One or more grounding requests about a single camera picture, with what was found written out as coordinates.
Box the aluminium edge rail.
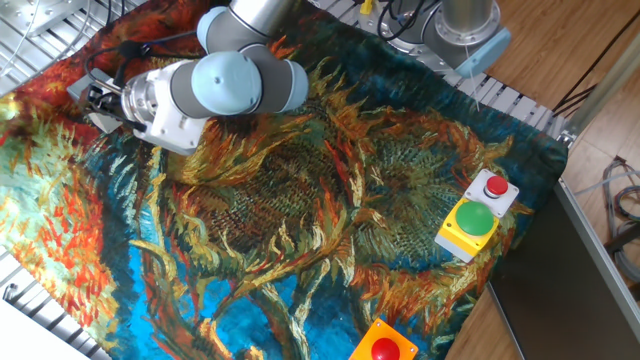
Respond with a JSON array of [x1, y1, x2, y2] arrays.
[[553, 178, 640, 346]]

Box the yellow box green button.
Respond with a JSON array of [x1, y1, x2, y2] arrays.
[[433, 198, 500, 264]]

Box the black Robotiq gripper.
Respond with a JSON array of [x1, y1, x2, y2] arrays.
[[87, 85, 127, 119]]

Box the white box small red button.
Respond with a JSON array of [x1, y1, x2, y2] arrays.
[[463, 168, 520, 219]]

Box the grey box red button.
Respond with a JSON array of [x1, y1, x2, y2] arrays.
[[67, 68, 125, 134]]

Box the sunflower painting cloth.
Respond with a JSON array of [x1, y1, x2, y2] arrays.
[[0, 0, 569, 360]]

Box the dark panel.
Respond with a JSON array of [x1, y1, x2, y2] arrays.
[[487, 189, 640, 360]]

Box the orange box red button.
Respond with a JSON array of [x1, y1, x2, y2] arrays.
[[348, 318, 420, 360]]

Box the silver metal plate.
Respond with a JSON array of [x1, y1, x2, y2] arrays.
[[0, 0, 87, 39]]

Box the grey cable bundle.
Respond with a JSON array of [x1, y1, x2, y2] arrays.
[[602, 155, 640, 284]]

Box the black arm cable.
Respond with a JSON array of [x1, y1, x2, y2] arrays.
[[83, 0, 426, 87]]

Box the black floor cables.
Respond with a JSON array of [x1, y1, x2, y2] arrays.
[[552, 9, 640, 115]]

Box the aluminium corner frame beam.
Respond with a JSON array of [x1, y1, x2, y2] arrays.
[[567, 44, 640, 147]]

